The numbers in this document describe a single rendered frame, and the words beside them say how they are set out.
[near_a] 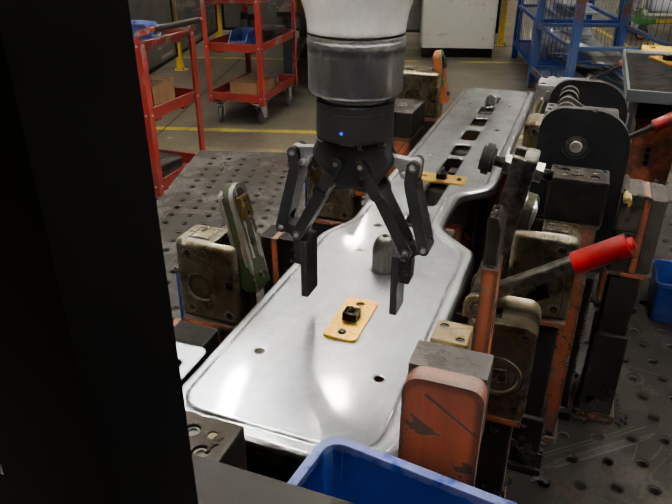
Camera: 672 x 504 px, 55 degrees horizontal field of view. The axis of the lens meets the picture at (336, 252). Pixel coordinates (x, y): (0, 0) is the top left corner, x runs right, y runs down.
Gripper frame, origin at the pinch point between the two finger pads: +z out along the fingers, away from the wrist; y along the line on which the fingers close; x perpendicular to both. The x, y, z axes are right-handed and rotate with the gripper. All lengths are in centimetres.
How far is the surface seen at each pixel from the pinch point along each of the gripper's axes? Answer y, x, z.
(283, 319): 7.0, 3.0, 4.8
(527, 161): -16.6, 2.1, -16.6
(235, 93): 221, -363, 80
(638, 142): -31, -65, 0
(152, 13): 358, -462, 41
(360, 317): -1.0, 0.0, 4.4
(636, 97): -28, -51, -11
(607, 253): -24.6, 1.3, -8.7
